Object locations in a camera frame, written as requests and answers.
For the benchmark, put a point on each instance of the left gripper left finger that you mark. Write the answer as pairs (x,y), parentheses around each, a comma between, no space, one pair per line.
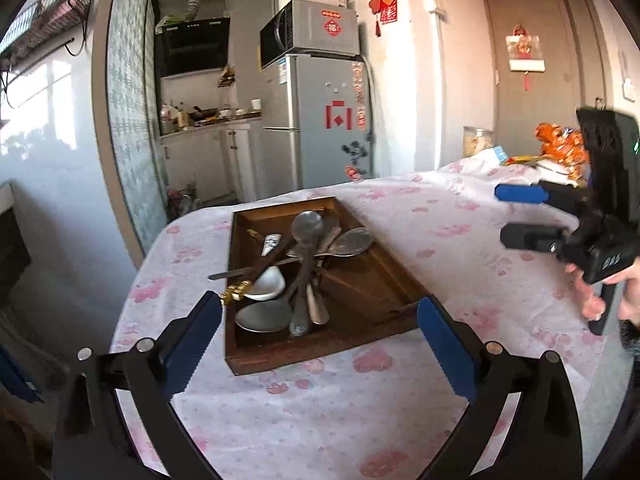
(184,341)

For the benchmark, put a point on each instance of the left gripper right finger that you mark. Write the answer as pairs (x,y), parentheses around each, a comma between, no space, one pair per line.
(453,345)

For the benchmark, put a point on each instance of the white ceramic soup spoon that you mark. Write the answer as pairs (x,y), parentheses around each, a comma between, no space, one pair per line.
(271,283)

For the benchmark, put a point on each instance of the dark wooden chopstick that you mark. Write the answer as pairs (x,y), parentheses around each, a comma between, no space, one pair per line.
(242,280)

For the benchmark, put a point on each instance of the steel spoon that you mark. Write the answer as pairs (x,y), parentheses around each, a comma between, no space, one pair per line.
(306,229)
(353,242)

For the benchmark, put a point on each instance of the steel cake server spatula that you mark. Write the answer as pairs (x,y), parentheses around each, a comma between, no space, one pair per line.
(280,313)

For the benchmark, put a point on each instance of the white kitchen counter cabinet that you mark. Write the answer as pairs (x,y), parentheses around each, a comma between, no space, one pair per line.
(215,162)

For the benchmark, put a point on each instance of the orange snack packages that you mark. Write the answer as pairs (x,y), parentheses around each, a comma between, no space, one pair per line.
(563,157)

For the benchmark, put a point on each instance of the brown wooden utensil tray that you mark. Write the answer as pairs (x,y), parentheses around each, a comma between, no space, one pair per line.
(249,353)

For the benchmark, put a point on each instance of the patterned sliding glass door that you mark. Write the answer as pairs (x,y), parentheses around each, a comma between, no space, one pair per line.
(127,120)

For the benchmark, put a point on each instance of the silver refrigerator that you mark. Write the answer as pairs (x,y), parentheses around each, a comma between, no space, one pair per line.
(316,123)

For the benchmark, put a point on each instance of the black range hood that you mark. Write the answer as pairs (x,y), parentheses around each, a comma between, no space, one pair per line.
(193,46)

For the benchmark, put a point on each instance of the red chinese knot ornament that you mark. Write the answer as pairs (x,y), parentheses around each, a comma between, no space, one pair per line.
(385,12)

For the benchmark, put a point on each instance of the silver microwave oven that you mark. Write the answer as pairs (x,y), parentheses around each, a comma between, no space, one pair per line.
(303,26)

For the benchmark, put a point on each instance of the hanging wall calendar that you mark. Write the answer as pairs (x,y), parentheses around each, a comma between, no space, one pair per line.
(524,54)

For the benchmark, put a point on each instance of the wall mounted wire rack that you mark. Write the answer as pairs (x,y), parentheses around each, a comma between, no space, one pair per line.
(36,26)

